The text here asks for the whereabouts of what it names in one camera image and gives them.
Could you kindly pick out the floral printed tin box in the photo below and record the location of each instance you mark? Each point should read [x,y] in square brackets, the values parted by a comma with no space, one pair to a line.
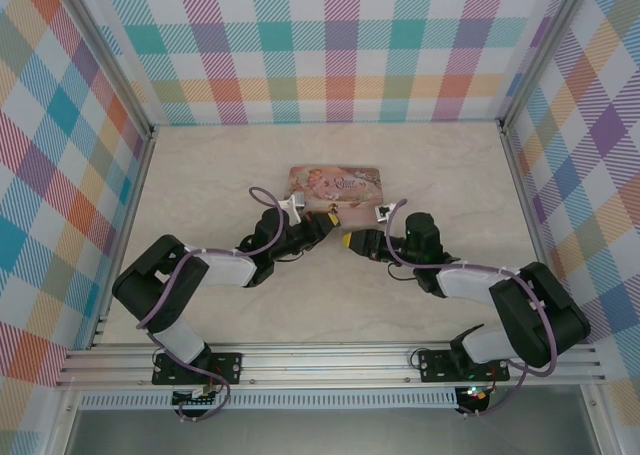
[345,185]

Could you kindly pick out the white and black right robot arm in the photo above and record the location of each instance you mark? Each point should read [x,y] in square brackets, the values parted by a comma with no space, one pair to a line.
[525,300]

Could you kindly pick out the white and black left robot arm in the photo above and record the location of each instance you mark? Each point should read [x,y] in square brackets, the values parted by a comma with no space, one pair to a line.
[220,270]

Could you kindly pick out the small control board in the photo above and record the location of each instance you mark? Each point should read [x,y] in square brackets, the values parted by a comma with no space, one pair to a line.
[475,395]
[195,399]

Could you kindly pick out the grey metal lower panel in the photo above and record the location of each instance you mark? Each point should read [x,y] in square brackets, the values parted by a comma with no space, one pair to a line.
[325,432]

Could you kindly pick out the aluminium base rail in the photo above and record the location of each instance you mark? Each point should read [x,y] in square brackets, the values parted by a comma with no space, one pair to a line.
[325,362]

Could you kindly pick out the aluminium side rail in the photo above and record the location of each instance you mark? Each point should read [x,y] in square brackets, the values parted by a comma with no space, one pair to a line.
[540,215]
[132,210]

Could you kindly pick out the aluminium corner post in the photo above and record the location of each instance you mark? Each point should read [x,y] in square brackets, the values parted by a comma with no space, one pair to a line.
[547,50]
[107,55]

